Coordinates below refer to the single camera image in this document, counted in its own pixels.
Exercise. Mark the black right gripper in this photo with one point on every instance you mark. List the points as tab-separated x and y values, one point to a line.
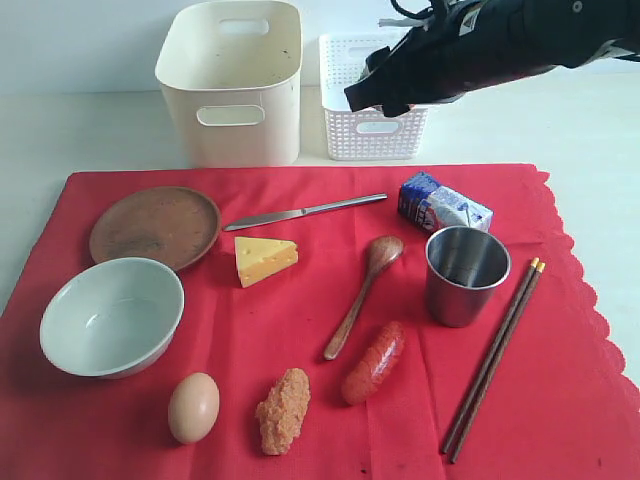
455	48

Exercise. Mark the red sausage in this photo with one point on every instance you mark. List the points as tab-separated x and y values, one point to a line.
375	365

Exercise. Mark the stainless steel table knife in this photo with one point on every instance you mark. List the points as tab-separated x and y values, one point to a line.
268	218

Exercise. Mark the brown wooden spoon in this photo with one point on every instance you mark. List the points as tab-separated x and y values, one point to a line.
381	252

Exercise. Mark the red tablecloth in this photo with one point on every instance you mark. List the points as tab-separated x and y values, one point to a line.
558	407

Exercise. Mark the yellow cheese wedge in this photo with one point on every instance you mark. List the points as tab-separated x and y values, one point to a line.
258	258

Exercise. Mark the right dark wooden chopstick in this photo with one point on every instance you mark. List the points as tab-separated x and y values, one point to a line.
461	438

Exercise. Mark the white perforated plastic basket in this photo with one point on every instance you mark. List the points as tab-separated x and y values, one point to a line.
367	134

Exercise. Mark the pale green ceramic bowl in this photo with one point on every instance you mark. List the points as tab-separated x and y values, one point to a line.
114	319

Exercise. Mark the brown egg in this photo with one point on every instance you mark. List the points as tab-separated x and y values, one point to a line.
193	408

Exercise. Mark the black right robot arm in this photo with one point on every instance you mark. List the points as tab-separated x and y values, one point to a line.
570	34

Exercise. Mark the brown wooden plate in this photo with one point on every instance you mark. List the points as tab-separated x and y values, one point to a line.
173	225

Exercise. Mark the stainless steel cup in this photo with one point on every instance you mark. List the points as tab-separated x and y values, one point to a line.
464	267

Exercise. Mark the cream plastic tub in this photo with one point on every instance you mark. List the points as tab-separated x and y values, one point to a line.
229	72

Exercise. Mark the blue white milk carton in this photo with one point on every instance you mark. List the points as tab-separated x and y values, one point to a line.
431	206

